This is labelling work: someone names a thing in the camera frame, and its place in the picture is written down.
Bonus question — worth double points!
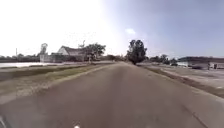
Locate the pale concrete pavement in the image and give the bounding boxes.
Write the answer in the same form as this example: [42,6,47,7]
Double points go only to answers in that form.
[0,61,78,69]

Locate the group of distant trees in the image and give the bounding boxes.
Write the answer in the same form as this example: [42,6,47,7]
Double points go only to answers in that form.
[149,53,179,66]

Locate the row of distant trees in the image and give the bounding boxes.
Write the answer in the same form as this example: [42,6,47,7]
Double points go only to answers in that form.
[0,53,41,64]

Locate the grass verge with ditch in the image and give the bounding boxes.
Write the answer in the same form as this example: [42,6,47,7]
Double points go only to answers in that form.
[142,65,224,100]

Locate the broad leafy tree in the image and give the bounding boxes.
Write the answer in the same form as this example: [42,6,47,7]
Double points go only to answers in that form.
[79,42,107,63]

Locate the low flat-roofed building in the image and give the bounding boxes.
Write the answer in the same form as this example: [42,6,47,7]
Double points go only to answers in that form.
[177,56,224,71]

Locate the tall dark tree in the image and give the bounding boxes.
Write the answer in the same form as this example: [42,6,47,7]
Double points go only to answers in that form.
[126,39,148,66]

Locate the grey paved lot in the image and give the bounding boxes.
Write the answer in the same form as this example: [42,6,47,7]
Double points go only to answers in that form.
[155,64,224,90]

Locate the slender tree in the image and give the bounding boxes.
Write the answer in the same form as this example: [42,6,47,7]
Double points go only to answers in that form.
[39,42,49,56]

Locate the grey asphalt road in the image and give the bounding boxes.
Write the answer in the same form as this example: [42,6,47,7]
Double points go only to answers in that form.
[0,61,224,128]

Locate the house with gabled roof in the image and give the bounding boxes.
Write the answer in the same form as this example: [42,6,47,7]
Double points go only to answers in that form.
[39,45,88,64]

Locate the grass verge with dry patches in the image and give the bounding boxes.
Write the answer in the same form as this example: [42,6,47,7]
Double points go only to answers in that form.
[0,63,115,98]

